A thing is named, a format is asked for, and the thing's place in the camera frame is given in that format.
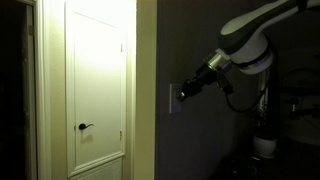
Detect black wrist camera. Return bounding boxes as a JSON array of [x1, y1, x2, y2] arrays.
[[215, 75, 235, 95]]

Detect dark equipment stand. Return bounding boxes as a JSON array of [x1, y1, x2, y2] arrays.
[[279, 67, 320, 120]]

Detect white door frame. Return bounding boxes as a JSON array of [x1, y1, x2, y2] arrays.
[[34, 0, 138, 180]]

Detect black lever door handle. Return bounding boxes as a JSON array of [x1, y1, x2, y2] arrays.
[[78, 122, 95, 131]]

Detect white panel door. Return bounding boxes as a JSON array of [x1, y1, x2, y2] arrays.
[[64, 0, 128, 179]]

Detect white wall switch plate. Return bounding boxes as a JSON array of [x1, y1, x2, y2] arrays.
[[169, 83, 183, 115]]

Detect dark open door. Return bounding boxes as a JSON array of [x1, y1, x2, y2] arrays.
[[0, 1, 37, 180]]

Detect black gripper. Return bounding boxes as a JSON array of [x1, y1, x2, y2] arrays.
[[177, 63, 222, 102]]

